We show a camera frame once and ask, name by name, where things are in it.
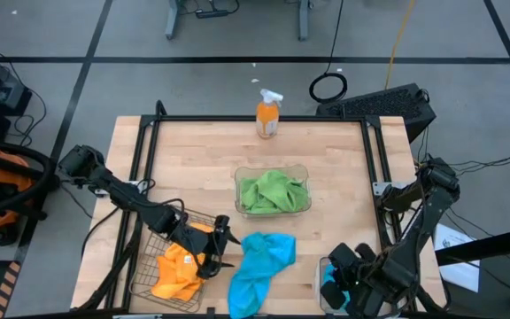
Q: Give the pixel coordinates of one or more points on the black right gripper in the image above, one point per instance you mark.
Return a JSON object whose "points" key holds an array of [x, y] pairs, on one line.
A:
{"points": [[357, 266]]}

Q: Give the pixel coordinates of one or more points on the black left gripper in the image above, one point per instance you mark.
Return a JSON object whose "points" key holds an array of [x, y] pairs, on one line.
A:
{"points": [[206, 248]]}

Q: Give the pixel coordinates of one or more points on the blue microfiber towel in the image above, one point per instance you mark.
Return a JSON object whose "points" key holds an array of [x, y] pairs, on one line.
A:
{"points": [[259, 266], [330, 274]]}

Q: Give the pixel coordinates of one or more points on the green microfiber towel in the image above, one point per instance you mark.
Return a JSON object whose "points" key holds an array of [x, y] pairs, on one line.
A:
{"points": [[272, 192]]}

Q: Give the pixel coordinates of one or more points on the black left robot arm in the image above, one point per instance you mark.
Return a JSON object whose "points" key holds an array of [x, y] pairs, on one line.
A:
{"points": [[126, 197]]}

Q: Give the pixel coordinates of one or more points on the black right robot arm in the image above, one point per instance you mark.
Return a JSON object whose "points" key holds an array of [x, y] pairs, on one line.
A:
{"points": [[414, 248]]}

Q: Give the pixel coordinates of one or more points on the clear rectangular plastic bin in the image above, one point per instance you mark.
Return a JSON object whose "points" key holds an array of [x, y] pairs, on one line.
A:
{"points": [[319, 283]]}

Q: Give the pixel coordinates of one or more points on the clear rounded plastic bin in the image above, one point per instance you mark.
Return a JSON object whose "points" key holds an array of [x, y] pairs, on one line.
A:
{"points": [[241, 175]]}

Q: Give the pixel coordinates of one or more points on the white paper sheet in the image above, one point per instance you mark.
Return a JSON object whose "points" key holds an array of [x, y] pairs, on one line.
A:
{"points": [[458, 270]]}

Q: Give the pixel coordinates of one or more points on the black side table edge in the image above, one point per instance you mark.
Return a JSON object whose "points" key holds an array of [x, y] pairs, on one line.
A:
{"points": [[494, 248]]}

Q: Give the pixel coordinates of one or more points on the orange spray bottle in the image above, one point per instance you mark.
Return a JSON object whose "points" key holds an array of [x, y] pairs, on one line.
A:
{"points": [[267, 115]]}

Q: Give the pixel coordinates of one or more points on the black computer tower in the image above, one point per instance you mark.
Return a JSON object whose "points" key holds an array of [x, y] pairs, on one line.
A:
{"points": [[379, 106]]}

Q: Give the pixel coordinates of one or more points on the orange and black vacuum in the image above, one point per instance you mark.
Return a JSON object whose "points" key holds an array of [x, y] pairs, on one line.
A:
{"points": [[9, 179]]}

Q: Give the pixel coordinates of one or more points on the grey desk leg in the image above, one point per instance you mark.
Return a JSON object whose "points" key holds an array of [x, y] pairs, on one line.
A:
{"points": [[173, 22], [303, 22]]}

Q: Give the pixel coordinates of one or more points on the black power strip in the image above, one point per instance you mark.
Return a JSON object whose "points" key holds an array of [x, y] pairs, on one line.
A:
{"points": [[213, 13]]}

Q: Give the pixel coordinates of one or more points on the black aluminium table frame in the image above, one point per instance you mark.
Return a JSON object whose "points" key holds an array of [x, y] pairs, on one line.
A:
{"points": [[193, 118]]}

